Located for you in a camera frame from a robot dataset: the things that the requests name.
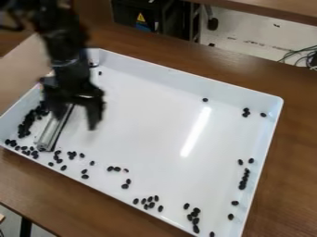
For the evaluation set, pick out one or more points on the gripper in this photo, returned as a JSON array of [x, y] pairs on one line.
[[72, 83]]

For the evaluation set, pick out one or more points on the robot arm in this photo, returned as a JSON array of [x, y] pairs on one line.
[[62, 34]]

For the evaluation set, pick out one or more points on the pile of black bits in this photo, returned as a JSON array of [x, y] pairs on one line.
[[71, 154], [243, 182], [25, 125], [246, 112], [149, 202], [195, 216]]

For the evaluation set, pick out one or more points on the silver metal bar tool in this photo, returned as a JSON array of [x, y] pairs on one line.
[[51, 132]]

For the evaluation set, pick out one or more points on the white tray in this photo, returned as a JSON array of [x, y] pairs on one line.
[[165, 129]]

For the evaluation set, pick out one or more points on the black equipment cabinet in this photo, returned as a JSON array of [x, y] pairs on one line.
[[152, 15]]

